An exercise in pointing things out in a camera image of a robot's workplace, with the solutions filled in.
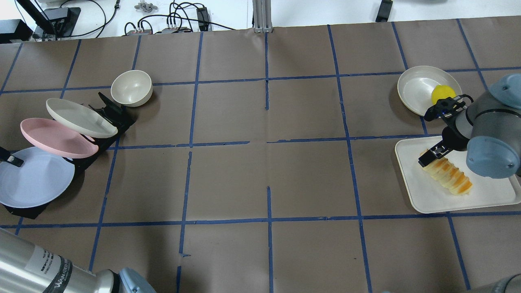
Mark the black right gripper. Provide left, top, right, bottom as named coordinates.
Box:
left=418, top=94, right=474, bottom=168

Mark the orange striped bread roll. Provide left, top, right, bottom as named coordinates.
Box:
left=422, top=157, right=474, bottom=195

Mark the blue plate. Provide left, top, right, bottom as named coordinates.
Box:
left=0, top=147, right=75, bottom=208

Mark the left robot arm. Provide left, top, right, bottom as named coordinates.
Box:
left=0, top=147, right=154, bottom=293

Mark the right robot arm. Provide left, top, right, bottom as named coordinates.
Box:
left=418, top=73, right=521, bottom=179

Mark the pink plate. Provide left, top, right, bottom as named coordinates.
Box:
left=19, top=118, right=99, bottom=158

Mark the cream plate with lemon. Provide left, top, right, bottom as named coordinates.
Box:
left=397, top=66, right=463, bottom=117

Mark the cream plate in rack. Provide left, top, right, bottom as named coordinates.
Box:
left=45, top=98, right=118, bottom=138

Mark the black plate rack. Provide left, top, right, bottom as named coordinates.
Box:
left=1, top=93, right=135, bottom=219

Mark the cream rectangular tray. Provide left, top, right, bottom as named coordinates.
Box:
left=394, top=136, right=520, bottom=214

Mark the yellow lemon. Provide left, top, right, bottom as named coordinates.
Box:
left=431, top=85, right=458, bottom=105

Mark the cream bowl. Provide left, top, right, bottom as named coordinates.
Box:
left=110, top=70, right=153, bottom=107

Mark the aluminium frame post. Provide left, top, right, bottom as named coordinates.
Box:
left=252, top=0, right=273, bottom=33

